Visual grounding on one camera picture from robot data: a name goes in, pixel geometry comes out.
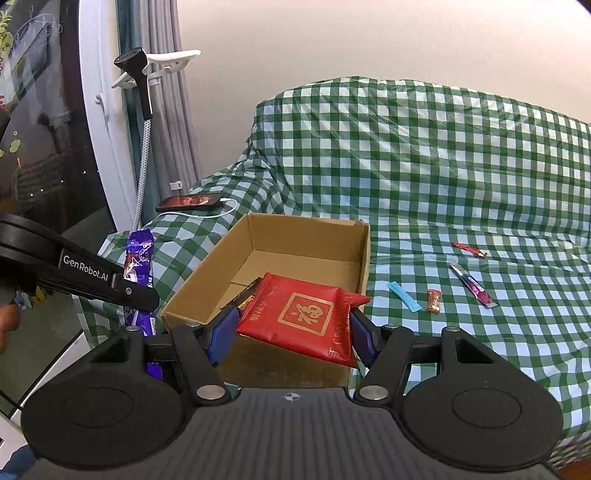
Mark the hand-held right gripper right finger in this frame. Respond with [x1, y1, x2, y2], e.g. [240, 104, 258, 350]
[348, 308, 509, 407]

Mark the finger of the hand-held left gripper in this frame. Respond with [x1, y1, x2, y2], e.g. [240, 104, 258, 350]
[0, 212, 160, 313]

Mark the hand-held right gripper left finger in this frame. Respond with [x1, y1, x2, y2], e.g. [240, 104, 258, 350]
[85, 307, 241, 407]

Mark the purple snack packet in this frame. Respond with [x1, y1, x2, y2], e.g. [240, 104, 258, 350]
[124, 228, 166, 381]

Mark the red square packet gold print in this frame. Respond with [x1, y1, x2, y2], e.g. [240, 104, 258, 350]
[235, 273, 372, 369]

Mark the brown cardboard box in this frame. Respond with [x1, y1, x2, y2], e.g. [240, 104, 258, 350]
[159, 213, 371, 388]

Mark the person's left hand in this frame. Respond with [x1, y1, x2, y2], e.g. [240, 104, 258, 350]
[0, 305, 21, 354]

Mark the light blue stick packet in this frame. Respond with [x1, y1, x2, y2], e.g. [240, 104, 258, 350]
[387, 281, 422, 312]

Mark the thin purple stick packet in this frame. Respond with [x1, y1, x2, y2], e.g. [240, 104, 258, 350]
[449, 263, 499, 308]

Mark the dark glass door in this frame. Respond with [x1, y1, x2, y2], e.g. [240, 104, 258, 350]
[0, 0, 116, 241]

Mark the thin red stick packet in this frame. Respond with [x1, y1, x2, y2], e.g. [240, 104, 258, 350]
[452, 242, 489, 259]

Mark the grey curtain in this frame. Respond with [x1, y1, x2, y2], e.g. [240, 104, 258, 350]
[117, 0, 201, 185]

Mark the black garment steamer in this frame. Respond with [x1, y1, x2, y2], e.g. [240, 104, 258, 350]
[114, 51, 154, 234]

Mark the green checkered cloth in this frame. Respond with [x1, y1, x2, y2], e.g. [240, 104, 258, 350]
[76, 76, 591, 462]

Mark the white plastic hanger rack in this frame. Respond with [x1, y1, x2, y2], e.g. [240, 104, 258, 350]
[111, 49, 202, 89]

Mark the white door frame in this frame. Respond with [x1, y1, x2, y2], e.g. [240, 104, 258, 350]
[76, 0, 153, 232]

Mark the white charging cable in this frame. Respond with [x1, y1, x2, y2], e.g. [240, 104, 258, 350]
[161, 198, 240, 220]

